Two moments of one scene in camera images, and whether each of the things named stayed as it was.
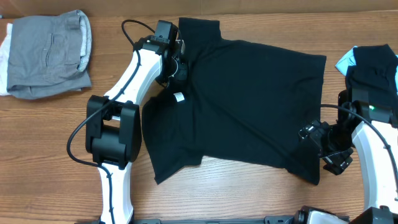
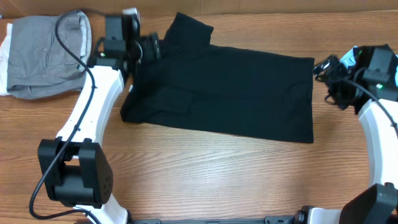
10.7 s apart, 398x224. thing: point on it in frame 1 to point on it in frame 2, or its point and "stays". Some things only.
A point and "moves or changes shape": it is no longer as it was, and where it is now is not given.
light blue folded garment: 349,60 stays
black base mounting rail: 268,219 stays
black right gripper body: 336,143 to 339,90
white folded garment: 5,47 stays
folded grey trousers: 49,55 stays
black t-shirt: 243,102 moves or changes shape
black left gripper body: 182,71 to 150,46
